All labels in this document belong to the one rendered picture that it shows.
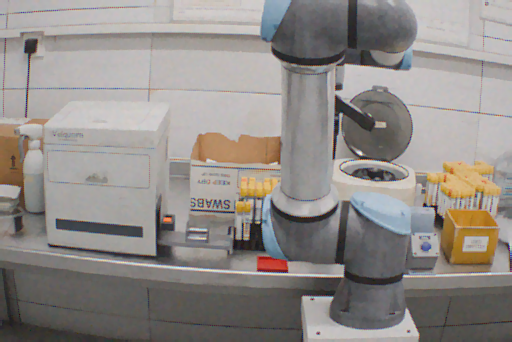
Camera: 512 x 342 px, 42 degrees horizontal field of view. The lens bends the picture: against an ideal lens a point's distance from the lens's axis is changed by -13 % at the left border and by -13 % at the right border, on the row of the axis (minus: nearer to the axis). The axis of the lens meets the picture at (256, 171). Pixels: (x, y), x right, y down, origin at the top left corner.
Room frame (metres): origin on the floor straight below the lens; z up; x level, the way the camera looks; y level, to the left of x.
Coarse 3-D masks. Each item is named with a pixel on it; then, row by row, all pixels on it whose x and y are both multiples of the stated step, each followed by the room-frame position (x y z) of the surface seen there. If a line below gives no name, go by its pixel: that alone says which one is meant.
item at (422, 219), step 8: (424, 208) 1.69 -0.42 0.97; (432, 208) 1.69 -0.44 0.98; (416, 216) 1.66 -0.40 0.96; (424, 216) 1.66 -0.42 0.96; (432, 216) 1.66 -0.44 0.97; (416, 224) 1.66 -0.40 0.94; (424, 224) 1.66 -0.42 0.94; (432, 224) 1.66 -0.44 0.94; (416, 232) 1.66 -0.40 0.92; (424, 232) 1.66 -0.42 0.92
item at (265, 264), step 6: (258, 258) 1.56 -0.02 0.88; (264, 258) 1.57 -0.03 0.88; (270, 258) 1.57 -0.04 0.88; (258, 264) 1.53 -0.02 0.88; (264, 264) 1.54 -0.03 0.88; (270, 264) 1.54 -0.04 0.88; (276, 264) 1.55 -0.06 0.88; (282, 264) 1.55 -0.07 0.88; (258, 270) 1.51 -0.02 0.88; (264, 270) 1.51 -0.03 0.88; (270, 270) 1.51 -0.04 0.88; (276, 270) 1.51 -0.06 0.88; (282, 270) 1.51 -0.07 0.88
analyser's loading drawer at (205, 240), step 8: (208, 224) 1.59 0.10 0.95; (160, 232) 1.60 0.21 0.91; (168, 232) 1.60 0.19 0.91; (176, 232) 1.60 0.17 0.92; (184, 232) 1.61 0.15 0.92; (192, 232) 1.60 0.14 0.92; (200, 232) 1.60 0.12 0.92; (208, 232) 1.59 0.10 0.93; (232, 232) 1.58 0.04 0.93; (160, 240) 1.55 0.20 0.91; (168, 240) 1.55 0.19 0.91; (176, 240) 1.56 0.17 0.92; (184, 240) 1.56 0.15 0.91; (192, 240) 1.55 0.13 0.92; (200, 240) 1.55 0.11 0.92; (208, 240) 1.57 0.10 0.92; (216, 240) 1.57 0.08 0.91; (224, 240) 1.58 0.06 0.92; (232, 240) 1.55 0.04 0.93; (208, 248) 1.55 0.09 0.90; (216, 248) 1.55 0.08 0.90; (224, 248) 1.55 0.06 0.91; (232, 248) 1.55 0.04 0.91
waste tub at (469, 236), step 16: (448, 208) 1.69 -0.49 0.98; (448, 224) 1.64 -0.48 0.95; (464, 224) 1.69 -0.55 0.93; (480, 224) 1.69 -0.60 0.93; (496, 224) 1.59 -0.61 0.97; (448, 240) 1.62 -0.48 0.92; (464, 240) 1.56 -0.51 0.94; (480, 240) 1.56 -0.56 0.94; (496, 240) 1.56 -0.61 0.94; (448, 256) 1.59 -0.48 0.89; (464, 256) 1.57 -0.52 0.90; (480, 256) 1.56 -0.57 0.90
